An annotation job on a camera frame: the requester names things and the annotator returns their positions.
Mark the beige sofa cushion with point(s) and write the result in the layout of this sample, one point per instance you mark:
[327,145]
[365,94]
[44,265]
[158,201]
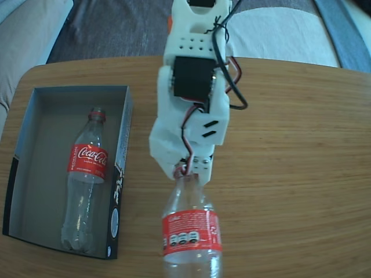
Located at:
[23,43]

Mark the blue grey cushion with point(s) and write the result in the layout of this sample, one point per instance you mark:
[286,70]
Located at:
[350,43]

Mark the grey cardboard box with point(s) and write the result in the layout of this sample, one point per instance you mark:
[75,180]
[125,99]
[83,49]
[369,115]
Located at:
[37,173]

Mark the clear bottle with red label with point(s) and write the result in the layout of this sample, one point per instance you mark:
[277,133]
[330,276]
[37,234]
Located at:
[87,162]
[191,231]

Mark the white cushion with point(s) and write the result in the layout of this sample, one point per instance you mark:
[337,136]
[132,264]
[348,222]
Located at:
[290,34]

